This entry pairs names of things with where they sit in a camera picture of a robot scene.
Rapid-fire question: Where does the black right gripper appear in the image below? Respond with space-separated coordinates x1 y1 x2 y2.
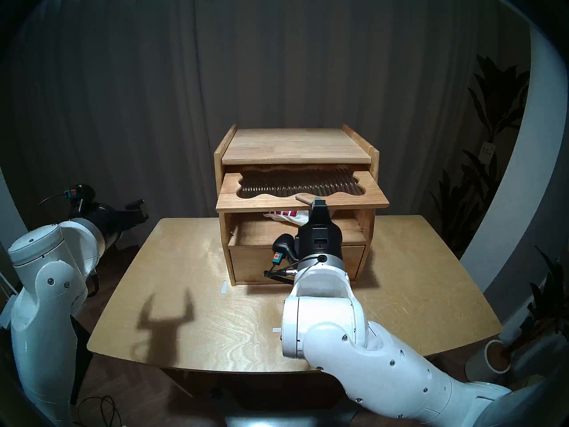
296 198 344 266

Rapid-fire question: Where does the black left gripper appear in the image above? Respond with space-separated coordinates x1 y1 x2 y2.
84 200 149 248

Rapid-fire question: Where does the white shirt with red print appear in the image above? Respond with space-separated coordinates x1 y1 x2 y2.
263 209 312 227

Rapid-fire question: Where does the wooden sliding panel with knob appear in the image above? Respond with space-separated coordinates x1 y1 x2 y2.
216 165 390 213

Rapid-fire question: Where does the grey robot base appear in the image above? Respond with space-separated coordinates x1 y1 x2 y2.
222 386 361 427

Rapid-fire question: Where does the wooden drawer with knob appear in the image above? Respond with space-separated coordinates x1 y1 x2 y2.
229 245 366 283

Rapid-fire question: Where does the wooden cabinet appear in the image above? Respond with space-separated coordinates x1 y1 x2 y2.
214 124 380 285

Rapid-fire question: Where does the grey curtain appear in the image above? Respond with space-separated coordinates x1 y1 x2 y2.
13 0 525 253

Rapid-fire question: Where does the white box device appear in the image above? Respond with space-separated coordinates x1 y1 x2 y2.
0 295 16 330

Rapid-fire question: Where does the tall dark leafy plant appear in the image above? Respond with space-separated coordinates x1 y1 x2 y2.
431 55 532 258

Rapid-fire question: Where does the white round plant pot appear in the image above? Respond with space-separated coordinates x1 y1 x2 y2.
466 339 514 384

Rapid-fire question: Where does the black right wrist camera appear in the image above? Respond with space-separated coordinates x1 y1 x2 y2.
272 234 300 265

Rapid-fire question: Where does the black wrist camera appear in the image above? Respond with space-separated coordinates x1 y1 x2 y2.
62 184 96 213
272 234 300 265

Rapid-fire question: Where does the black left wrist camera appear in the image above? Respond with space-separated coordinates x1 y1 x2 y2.
62 184 96 213

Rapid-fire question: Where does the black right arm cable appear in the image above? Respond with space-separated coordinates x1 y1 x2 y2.
264 254 327 284

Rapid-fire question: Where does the black floor cable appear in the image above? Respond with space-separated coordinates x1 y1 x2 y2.
78 395 120 427

